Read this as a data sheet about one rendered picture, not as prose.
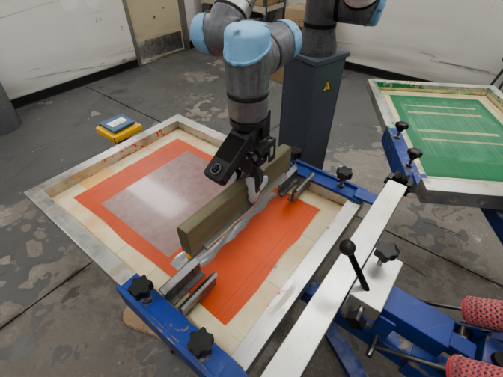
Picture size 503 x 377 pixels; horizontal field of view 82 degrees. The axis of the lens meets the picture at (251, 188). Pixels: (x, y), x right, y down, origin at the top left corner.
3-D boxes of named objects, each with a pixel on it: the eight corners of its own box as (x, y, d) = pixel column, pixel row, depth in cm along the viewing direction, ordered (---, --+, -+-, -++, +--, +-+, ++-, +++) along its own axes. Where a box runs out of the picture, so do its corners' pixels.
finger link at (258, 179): (266, 191, 63) (261, 157, 57) (261, 195, 62) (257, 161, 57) (248, 185, 65) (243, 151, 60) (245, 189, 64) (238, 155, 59)
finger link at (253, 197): (274, 196, 69) (270, 163, 63) (259, 210, 65) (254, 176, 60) (263, 191, 71) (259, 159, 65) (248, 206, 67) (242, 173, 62)
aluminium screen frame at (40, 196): (30, 201, 86) (23, 192, 83) (179, 122, 120) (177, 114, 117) (232, 398, 50) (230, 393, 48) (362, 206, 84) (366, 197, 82)
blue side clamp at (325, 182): (269, 175, 97) (270, 158, 92) (278, 167, 100) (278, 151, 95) (355, 216, 83) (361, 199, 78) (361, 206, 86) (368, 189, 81)
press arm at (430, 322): (345, 301, 59) (350, 289, 56) (356, 280, 63) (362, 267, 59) (436, 358, 52) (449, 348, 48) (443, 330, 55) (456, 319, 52)
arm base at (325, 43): (315, 41, 119) (319, 13, 112) (344, 51, 110) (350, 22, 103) (287, 48, 112) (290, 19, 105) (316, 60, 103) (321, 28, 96)
